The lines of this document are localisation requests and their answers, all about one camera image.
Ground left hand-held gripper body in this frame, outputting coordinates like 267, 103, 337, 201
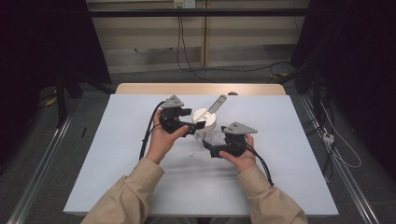
159, 94, 190, 135

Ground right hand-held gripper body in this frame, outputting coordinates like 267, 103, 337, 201
210, 121, 259, 159

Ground beige stick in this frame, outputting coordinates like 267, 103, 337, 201
195, 94, 228, 123

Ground person's right hand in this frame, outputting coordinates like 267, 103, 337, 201
219, 133, 259, 174

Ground person's left hand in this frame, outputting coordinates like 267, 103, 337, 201
145, 108, 191, 166

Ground wooden table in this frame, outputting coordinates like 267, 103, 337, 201
115, 82, 287, 96

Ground white table mat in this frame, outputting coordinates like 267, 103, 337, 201
63, 93, 340, 217

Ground white power strip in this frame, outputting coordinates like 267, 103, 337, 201
322, 132, 335, 146

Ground black metal stand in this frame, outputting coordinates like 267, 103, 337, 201
55, 74, 84, 129
274, 59, 325, 125

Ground black horizontal metal bar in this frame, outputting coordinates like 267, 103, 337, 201
88, 8, 310, 18

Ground black curtain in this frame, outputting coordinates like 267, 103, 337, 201
290, 0, 396, 178
0, 0, 112, 166

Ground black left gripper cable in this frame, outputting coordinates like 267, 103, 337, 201
138, 100, 166, 161

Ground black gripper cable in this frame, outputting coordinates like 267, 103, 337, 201
244, 143, 276, 188
138, 100, 166, 161

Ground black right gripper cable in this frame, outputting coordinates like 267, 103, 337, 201
244, 143, 276, 188

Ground black hanging wall cable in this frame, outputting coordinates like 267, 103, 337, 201
176, 5, 292, 84

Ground white wall outlet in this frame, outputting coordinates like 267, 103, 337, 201
173, 0, 196, 9

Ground white floor cable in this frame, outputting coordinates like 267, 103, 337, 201
319, 101, 362, 170

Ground aluminium floor rail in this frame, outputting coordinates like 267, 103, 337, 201
298, 92, 381, 224
7, 115, 73, 224

